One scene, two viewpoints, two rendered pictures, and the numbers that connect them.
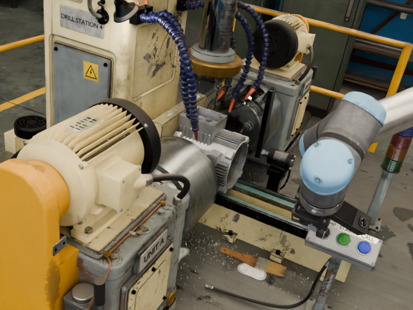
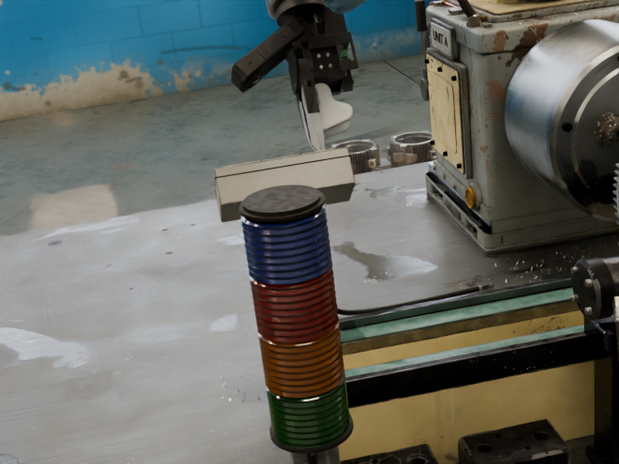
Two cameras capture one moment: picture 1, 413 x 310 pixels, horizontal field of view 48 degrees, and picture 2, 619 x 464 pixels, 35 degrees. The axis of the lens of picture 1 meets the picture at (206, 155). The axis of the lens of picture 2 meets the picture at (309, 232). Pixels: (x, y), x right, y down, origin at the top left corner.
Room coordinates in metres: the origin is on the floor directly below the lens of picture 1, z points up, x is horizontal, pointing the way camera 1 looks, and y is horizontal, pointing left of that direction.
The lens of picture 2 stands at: (1.97, -0.91, 1.44)
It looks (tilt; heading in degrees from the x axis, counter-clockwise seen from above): 22 degrees down; 151
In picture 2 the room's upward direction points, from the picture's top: 7 degrees counter-clockwise
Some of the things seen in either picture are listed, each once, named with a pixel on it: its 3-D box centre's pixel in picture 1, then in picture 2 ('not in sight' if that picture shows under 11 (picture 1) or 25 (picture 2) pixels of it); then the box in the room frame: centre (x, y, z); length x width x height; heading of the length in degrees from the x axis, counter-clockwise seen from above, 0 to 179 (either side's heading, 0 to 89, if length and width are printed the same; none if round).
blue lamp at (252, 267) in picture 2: (406, 127); (286, 238); (1.41, -0.62, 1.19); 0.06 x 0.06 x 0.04
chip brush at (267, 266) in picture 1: (252, 261); not in sight; (1.10, -0.19, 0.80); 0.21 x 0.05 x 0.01; 75
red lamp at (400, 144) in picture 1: (401, 139); (294, 295); (1.41, -0.62, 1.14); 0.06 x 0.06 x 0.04
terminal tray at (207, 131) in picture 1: (202, 125); not in sight; (1.34, 0.03, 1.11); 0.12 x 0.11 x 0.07; 68
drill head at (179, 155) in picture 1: (152, 199); (592, 109); (0.99, 0.12, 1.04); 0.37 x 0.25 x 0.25; 159
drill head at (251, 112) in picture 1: (246, 114); not in sight; (1.63, -0.13, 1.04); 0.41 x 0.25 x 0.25; 159
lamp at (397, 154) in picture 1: (397, 151); (301, 351); (1.41, -0.62, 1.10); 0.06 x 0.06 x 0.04
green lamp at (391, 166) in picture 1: (392, 162); (308, 403); (1.41, -0.62, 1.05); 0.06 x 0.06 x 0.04
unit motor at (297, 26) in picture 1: (284, 68); not in sight; (1.91, -0.26, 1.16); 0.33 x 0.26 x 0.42; 159
